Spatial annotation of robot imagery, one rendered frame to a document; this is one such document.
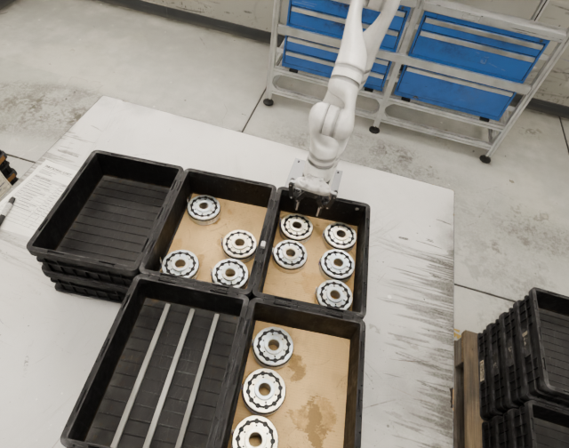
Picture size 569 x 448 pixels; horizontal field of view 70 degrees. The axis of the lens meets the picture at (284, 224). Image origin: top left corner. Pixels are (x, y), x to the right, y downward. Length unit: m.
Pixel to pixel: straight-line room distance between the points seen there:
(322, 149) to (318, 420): 0.64
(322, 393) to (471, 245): 1.79
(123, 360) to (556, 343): 1.54
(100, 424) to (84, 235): 0.55
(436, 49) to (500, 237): 1.22
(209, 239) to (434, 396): 0.80
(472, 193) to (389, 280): 1.66
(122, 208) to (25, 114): 1.99
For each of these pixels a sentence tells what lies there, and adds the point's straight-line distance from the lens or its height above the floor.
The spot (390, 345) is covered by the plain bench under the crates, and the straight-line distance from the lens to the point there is 1.33.
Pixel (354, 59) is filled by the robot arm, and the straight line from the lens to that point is 0.97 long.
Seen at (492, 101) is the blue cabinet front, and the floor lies 0.45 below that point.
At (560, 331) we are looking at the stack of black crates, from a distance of 1.95.
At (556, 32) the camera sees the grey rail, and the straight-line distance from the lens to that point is 2.88.
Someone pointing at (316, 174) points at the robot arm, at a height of 1.15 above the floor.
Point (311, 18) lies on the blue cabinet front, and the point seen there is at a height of 0.69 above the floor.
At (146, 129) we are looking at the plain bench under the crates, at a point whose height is 0.70.
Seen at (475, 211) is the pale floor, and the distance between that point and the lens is 2.90.
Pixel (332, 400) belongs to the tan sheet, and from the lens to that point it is 1.09.
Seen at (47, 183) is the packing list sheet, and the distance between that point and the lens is 1.71.
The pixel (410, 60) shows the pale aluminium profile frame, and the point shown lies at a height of 0.60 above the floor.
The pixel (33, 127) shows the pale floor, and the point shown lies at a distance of 3.17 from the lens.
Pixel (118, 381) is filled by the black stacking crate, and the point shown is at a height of 0.83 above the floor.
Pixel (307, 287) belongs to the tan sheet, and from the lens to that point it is 1.19.
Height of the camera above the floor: 1.86
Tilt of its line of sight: 51 degrees down
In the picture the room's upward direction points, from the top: 10 degrees clockwise
